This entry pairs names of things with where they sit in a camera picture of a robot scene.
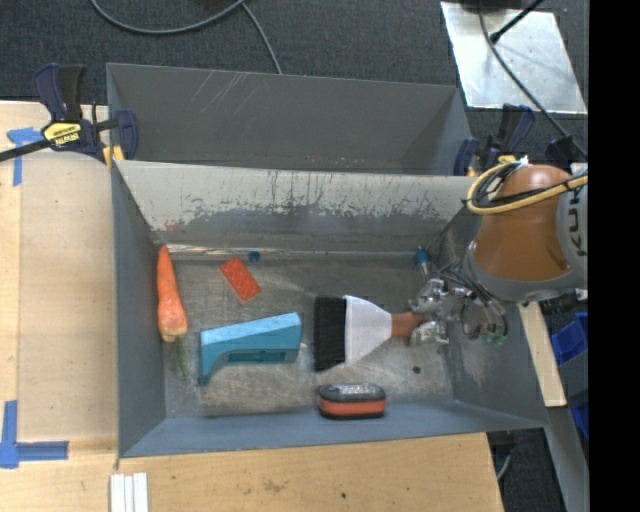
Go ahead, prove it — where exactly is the orange and black work light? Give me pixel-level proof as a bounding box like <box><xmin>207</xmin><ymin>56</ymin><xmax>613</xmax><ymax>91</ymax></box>
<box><xmin>316</xmin><ymin>382</ymin><xmax>388</xmax><ymax>421</ymax></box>

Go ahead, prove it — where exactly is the light blue handheld tool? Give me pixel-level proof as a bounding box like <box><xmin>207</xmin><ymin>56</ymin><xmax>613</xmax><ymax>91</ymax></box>
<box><xmin>197</xmin><ymin>311</ymin><xmax>304</xmax><ymax>388</ymax></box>

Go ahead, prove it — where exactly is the orange carrot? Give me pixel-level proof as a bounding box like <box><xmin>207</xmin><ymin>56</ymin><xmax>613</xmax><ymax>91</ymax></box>
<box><xmin>155</xmin><ymin>244</ymin><xmax>191</xmax><ymax>382</ymax></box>

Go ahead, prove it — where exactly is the orange-red flat block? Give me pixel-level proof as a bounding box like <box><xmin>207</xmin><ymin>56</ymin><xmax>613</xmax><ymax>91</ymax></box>
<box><xmin>219</xmin><ymin>256</ymin><xmax>263</xmax><ymax>303</ymax></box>

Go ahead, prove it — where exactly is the grey metal bin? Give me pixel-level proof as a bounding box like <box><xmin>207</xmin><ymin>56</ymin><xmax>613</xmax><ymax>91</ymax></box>
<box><xmin>105</xmin><ymin>62</ymin><xmax>551</xmax><ymax>459</ymax></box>

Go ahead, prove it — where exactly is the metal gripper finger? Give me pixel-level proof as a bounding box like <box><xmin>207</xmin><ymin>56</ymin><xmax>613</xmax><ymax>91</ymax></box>
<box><xmin>408</xmin><ymin>320</ymin><xmax>450</xmax><ymax>348</ymax></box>
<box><xmin>406</xmin><ymin>278</ymin><xmax>447</xmax><ymax>316</ymax></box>

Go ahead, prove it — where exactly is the pale wood board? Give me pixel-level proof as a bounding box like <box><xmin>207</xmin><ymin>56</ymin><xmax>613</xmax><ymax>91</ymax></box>
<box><xmin>16</xmin><ymin>148</ymin><xmax>121</xmax><ymax>445</ymax></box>

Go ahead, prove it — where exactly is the black white orange hand brush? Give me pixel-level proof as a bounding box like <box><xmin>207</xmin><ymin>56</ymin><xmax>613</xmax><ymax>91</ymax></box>
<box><xmin>312</xmin><ymin>294</ymin><xmax>432</xmax><ymax>374</ymax></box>

